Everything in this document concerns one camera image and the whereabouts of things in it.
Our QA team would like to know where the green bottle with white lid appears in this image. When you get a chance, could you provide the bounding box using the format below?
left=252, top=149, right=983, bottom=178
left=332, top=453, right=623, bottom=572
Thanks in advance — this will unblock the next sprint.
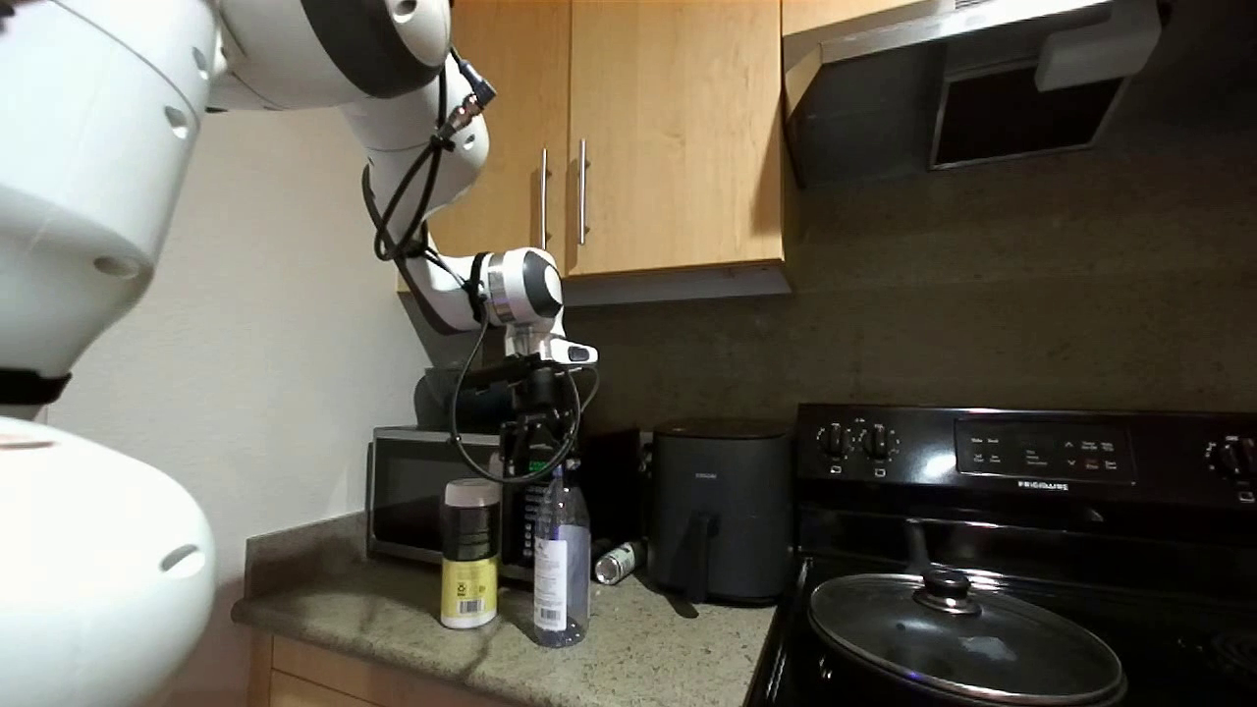
left=437, top=474, right=505, bottom=636

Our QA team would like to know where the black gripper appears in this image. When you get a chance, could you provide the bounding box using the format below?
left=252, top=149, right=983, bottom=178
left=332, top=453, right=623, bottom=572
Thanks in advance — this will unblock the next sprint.
left=504, top=386, right=588, bottom=495

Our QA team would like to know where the small glass jar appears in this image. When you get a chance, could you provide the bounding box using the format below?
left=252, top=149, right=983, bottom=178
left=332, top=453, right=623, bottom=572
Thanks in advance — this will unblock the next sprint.
left=588, top=540, right=648, bottom=588

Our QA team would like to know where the black electric stove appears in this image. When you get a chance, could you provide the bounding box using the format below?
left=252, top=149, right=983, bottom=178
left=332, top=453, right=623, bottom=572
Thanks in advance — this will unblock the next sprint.
left=742, top=402, right=1257, bottom=707

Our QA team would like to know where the black air fryer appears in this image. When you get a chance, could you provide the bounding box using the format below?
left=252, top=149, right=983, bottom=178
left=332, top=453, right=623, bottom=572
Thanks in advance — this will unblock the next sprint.
left=644, top=423, right=798, bottom=610

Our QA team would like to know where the range hood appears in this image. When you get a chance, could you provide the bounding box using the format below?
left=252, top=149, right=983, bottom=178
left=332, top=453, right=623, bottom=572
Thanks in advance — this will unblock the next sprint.
left=783, top=0, right=1172, bottom=187

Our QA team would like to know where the clear water bottle blue cap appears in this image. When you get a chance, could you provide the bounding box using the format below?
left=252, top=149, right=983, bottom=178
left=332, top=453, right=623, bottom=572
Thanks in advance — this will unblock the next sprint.
left=526, top=471, right=595, bottom=648

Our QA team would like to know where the stainless steel microwave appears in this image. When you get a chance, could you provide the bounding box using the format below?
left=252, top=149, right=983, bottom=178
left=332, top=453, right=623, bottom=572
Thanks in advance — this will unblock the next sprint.
left=362, top=423, right=542, bottom=581

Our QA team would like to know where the wooden base cabinet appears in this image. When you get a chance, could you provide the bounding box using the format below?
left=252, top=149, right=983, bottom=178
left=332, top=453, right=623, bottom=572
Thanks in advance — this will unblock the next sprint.
left=231, top=621, right=526, bottom=707

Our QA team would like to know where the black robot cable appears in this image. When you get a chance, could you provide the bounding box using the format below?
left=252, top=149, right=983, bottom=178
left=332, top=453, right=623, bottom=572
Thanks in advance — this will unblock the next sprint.
left=357, top=55, right=605, bottom=495

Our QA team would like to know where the frying pan with glass lid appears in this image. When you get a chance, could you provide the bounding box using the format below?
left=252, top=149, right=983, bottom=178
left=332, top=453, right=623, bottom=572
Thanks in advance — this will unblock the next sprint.
left=802, top=562, right=1130, bottom=707

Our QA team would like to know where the wooden wall cabinet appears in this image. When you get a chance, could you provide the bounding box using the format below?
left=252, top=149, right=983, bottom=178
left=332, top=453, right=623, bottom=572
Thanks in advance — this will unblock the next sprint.
left=427, top=0, right=798, bottom=313

